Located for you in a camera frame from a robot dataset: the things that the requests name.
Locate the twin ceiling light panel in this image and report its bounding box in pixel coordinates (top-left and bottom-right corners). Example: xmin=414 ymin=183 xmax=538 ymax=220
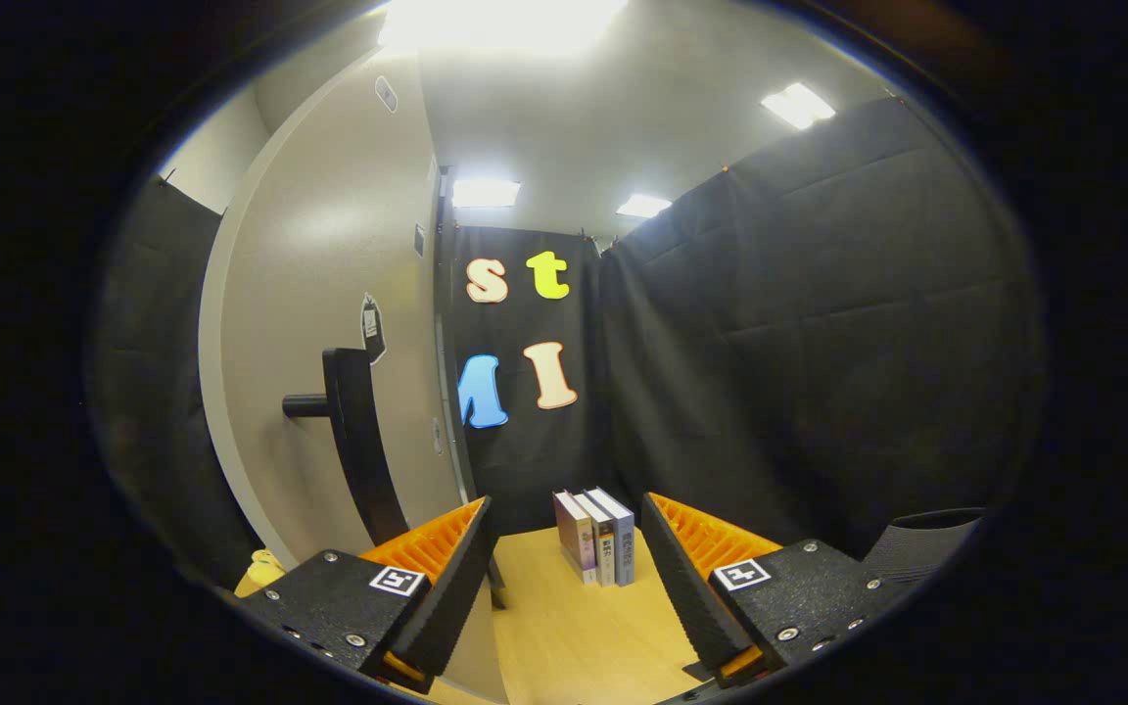
xmin=760 ymin=82 xmax=837 ymax=130

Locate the yellow plush toy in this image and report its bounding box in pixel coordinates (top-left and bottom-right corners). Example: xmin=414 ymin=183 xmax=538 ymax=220
xmin=234 ymin=548 xmax=286 ymax=598

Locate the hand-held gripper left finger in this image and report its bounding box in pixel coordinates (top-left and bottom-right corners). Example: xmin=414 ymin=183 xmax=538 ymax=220
xmin=231 ymin=494 xmax=498 ymax=694

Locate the black ribbed chair back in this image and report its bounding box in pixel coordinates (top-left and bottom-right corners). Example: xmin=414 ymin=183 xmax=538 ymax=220
xmin=863 ymin=507 xmax=986 ymax=588

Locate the large ceiling light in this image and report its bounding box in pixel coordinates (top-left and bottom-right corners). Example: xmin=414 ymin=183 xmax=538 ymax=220
xmin=378 ymin=0 xmax=629 ymax=58

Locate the black backdrop cloth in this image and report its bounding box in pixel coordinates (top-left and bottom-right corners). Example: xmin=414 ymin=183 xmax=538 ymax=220
xmin=89 ymin=93 xmax=1050 ymax=588

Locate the black door handle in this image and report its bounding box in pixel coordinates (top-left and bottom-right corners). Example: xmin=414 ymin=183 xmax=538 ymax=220
xmin=282 ymin=348 xmax=410 ymax=547

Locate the blue grey book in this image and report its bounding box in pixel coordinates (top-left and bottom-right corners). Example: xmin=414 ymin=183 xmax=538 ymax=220
xmin=588 ymin=487 xmax=636 ymax=588

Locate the pink book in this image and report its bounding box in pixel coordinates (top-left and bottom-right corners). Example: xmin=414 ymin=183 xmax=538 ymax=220
xmin=552 ymin=490 xmax=596 ymax=586

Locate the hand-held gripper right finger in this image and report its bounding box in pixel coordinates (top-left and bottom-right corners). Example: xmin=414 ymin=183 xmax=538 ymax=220
xmin=640 ymin=492 xmax=917 ymax=686

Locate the white brown book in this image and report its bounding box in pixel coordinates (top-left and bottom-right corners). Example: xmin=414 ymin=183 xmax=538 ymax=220
xmin=574 ymin=492 xmax=617 ymax=588

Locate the dark grey cabinet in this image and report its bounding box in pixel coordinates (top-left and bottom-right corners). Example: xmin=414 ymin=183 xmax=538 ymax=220
xmin=432 ymin=166 xmax=508 ymax=610

